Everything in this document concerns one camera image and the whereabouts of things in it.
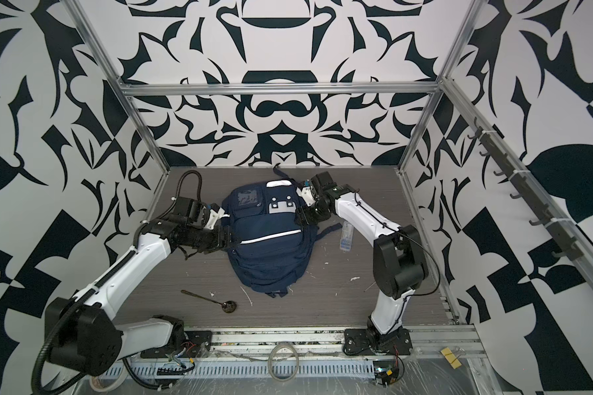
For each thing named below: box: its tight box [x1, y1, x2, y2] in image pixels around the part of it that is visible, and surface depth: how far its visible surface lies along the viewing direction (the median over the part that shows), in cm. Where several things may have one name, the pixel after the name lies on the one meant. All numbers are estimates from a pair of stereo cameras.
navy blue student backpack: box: [221, 164, 343, 298], surface depth 87 cm
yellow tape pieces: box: [440, 347, 463, 370], surface depth 73 cm
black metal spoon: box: [180, 289, 237, 314], surface depth 81 cm
